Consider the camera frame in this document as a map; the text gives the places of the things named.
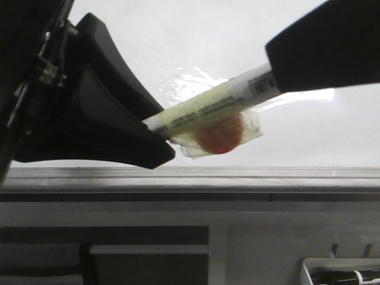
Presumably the white whiteboard with aluminium frame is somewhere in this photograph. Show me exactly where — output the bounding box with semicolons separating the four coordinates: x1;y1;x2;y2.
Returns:
1;1;379;201

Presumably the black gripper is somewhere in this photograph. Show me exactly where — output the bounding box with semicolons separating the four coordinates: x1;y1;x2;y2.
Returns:
1;1;175;178

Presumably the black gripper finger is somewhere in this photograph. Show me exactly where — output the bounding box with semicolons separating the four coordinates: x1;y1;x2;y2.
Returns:
265;1;379;93

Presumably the white taped whiteboard marker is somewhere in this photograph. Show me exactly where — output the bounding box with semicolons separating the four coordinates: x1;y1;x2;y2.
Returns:
143;64;280;159

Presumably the white tray with markers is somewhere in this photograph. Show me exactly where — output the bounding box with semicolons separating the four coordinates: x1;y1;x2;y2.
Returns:
300;258;379;284

